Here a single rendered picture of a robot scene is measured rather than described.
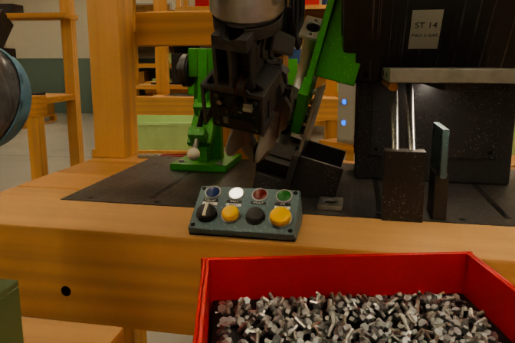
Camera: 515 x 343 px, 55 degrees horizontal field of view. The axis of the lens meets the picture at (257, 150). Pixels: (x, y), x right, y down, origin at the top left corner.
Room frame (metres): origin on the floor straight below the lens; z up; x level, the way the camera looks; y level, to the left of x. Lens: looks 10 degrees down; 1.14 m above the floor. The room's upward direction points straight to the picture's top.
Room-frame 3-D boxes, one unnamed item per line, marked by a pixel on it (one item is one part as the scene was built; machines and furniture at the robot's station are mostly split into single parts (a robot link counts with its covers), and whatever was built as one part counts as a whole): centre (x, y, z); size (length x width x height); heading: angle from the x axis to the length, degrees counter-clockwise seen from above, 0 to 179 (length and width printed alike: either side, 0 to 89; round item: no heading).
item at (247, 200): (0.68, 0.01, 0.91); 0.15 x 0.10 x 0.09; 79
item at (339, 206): (0.80, -0.12, 0.90); 0.06 x 0.04 x 0.01; 168
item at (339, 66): (0.89, -0.15, 1.17); 0.13 x 0.12 x 0.20; 79
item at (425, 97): (1.05, -0.36, 1.07); 0.30 x 0.18 x 0.34; 79
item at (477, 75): (0.82, -0.29, 1.11); 0.39 x 0.16 x 0.03; 169
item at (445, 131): (0.76, -0.29, 0.97); 0.10 x 0.02 x 0.14; 169
